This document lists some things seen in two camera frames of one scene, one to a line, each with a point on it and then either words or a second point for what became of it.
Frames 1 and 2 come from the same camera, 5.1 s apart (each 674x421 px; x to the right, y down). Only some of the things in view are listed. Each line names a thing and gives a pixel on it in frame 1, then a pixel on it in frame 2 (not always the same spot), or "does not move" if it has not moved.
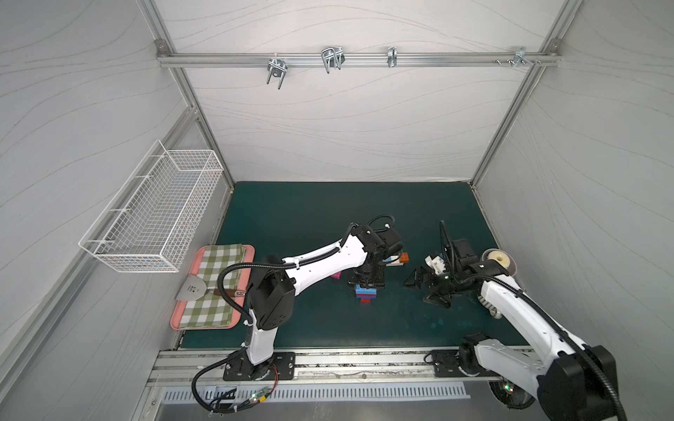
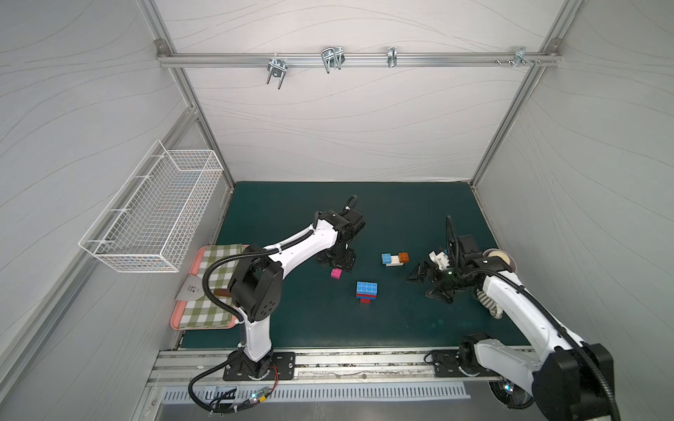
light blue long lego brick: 365,291 does not move
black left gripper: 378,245 → 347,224
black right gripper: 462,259 does not move
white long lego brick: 396,262 does not move
